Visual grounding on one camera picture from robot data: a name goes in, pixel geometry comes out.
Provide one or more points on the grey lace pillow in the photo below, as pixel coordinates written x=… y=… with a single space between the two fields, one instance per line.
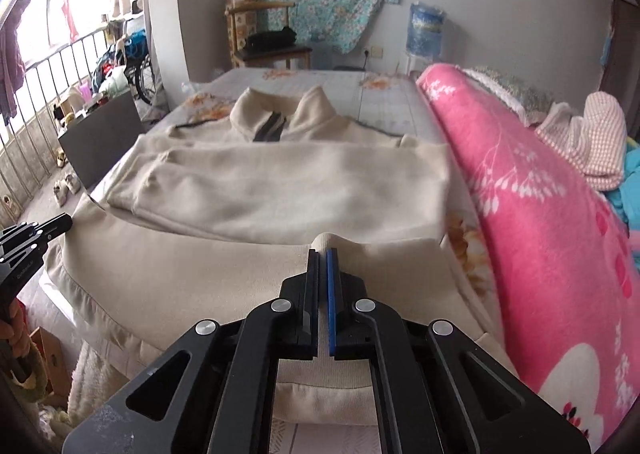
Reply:
x=530 y=104

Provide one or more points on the wall power socket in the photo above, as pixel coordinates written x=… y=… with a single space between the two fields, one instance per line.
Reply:
x=375 y=52

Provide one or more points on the wooden chair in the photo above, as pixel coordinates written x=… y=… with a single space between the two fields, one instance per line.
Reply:
x=243 y=20

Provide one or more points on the white fluffy blanket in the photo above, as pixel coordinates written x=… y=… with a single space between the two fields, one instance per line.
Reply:
x=94 y=381

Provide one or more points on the dark grey board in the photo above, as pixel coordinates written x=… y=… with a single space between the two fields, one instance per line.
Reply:
x=97 y=141

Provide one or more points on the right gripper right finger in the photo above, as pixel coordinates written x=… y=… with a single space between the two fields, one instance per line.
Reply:
x=435 y=390

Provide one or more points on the left hand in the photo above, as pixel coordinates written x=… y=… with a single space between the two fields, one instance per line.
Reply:
x=15 y=331

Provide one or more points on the metal balcony railing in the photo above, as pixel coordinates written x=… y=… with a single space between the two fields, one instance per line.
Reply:
x=29 y=140

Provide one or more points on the wheelchair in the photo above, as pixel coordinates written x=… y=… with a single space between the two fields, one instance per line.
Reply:
x=132 y=51

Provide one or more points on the pink fleece blanket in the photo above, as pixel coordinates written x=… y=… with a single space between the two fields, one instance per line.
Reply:
x=567 y=284

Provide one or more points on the blue water bottle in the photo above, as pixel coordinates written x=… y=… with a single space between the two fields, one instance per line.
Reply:
x=424 y=35

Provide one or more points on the floral grey bed sheet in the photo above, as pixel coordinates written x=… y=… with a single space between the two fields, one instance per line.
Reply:
x=350 y=99

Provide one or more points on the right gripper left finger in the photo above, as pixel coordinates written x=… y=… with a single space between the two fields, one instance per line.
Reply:
x=212 y=390

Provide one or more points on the beige zip jacket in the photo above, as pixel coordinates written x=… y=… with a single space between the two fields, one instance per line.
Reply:
x=270 y=224

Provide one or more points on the black bag on chair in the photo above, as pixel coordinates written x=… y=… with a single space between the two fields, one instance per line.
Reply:
x=271 y=40

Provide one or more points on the checked pink cloth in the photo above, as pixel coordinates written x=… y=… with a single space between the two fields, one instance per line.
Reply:
x=593 y=142

